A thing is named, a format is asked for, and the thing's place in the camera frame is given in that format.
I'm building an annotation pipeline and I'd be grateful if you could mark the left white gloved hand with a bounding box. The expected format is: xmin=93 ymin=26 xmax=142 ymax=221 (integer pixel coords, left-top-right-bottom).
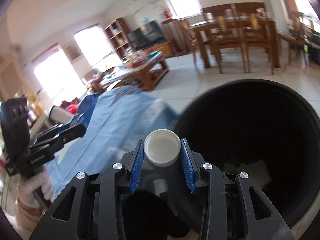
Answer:
xmin=17 ymin=165 xmax=56 ymax=209

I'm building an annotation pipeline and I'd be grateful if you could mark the tall wooden stand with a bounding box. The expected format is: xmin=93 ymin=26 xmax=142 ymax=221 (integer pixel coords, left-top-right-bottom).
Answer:
xmin=161 ymin=18 xmax=189 ymax=56

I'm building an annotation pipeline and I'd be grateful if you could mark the white plastic cap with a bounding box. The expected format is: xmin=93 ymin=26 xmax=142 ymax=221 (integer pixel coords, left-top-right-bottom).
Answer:
xmin=144 ymin=129 xmax=181 ymax=167

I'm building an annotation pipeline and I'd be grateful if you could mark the black television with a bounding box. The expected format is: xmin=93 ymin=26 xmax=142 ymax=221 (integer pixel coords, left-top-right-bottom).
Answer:
xmin=127 ymin=21 xmax=167 ymax=50

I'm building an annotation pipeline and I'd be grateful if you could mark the blue plastic snack bag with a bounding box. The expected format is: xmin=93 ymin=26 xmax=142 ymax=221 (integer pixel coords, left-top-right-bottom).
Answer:
xmin=69 ymin=93 xmax=99 ymax=128

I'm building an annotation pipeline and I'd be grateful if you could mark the wooden coffee table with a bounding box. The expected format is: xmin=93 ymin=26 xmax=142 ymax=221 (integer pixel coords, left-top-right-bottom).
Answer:
xmin=88 ymin=52 xmax=169 ymax=94

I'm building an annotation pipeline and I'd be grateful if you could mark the wooden dining table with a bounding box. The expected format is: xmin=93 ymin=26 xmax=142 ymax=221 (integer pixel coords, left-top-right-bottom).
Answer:
xmin=190 ymin=16 xmax=280 ymax=73

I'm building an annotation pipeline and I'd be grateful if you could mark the wooden bookshelf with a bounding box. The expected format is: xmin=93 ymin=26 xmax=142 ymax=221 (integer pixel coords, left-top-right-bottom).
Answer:
xmin=104 ymin=17 xmax=132 ymax=60

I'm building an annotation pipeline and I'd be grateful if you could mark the blue tablecloth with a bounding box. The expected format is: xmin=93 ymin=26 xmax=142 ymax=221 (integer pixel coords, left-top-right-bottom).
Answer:
xmin=46 ymin=86 xmax=180 ymax=194

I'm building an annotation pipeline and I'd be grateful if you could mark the left forearm white sleeve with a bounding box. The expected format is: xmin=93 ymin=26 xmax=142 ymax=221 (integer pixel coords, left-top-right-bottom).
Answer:
xmin=15 ymin=197 xmax=46 ymax=232

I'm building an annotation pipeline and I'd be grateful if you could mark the wooden dining chair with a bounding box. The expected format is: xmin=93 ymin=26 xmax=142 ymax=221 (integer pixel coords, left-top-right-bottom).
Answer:
xmin=234 ymin=3 xmax=273 ymax=73
xmin=202 ymin=4 xmax=246 ymax=74

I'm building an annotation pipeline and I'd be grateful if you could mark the black trash bin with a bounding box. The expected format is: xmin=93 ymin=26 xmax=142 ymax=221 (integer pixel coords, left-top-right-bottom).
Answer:
xmin=174 ymin=79 xmax=319 ymax=227

